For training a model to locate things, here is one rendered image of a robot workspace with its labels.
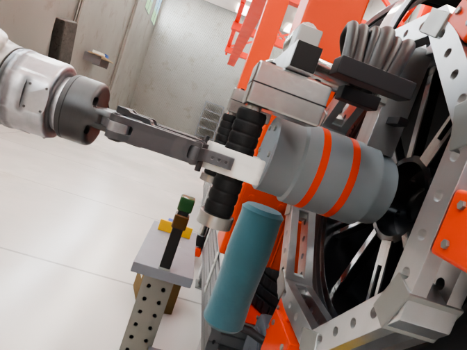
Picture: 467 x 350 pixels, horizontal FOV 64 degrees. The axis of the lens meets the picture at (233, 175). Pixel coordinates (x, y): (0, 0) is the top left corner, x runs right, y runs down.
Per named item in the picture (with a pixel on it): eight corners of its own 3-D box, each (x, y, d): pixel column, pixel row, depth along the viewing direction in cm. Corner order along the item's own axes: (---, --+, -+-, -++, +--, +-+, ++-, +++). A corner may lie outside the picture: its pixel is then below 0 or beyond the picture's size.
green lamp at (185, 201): (190, 214, 100) (195, 201, 100) (176, 210, 100) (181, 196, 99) (191, 211, 104) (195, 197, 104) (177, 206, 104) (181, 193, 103)
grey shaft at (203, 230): (198, 259, 234) (224, 184, 229) (190, 256, 233) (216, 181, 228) (199, 254, 243) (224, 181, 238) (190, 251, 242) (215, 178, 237)
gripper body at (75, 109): (69, 134, 48) (140, 158, 49) (40, 137, 39) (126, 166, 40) (86, 77, 47) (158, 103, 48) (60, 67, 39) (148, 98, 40)
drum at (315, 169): (381, 241, 59) (415, 156, 58) (254, 198, 56) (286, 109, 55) (347, 218, 73) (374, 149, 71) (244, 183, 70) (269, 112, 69)
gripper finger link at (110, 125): (103, 107, 43) (80, 101, 38) (145, 121, 42) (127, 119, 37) (97, 126, 43) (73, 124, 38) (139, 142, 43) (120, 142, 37)
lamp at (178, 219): (184, 232, 101) (189, 218, 100) (170, 227, 100) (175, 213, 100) (185, 228, 105) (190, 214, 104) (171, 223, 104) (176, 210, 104)
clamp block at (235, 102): (268, 125, 77) (277, 100, 76) (226, 110, 76) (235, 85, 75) (264, 125, 82) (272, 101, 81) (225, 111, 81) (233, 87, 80)
